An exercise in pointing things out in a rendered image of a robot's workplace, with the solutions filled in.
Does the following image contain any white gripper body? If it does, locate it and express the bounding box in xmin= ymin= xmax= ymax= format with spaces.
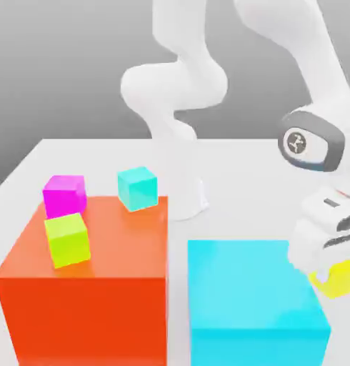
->
xmin=287 ymin=217 xmax=350 ymax=276

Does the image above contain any small yellow cube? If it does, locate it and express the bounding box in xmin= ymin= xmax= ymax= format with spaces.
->
xmin=308 ymin=259 xmax=350 ymax=300

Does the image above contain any small turquoise cube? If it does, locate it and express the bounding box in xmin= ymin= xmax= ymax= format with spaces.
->
xmin=116 ymin=166 xmax=159 ymax=213

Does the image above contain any small lime cube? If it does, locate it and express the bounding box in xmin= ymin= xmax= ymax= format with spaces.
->
xmin=44 ymin=212 xmax=92 ymax=269

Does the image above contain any small magenta cube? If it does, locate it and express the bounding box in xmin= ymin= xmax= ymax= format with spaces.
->
xmin=42 ymin=174 xmax=88 ymax=219

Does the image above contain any large cyan box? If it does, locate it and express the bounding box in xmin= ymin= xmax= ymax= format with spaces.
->
xmin=187 ymin=239 xmax=332 ymax=366

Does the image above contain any large orange box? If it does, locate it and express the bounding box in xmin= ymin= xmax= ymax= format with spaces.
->
xmin=0 ymin=195 xmax=169 ymax=366

